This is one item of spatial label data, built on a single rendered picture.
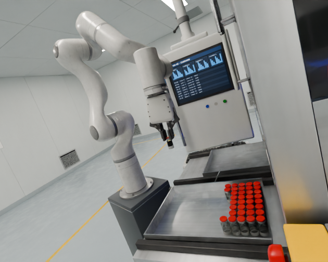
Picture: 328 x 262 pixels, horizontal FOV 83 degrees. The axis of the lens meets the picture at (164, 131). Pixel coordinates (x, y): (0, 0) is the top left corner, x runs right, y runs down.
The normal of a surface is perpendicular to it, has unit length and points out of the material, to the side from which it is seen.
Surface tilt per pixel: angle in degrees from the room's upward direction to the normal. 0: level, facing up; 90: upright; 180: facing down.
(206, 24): 90
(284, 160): 90
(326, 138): 90
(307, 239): 0
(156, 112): 90
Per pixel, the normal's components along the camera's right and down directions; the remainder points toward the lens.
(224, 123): -0.25, 0.26
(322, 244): -0.32, -0.93
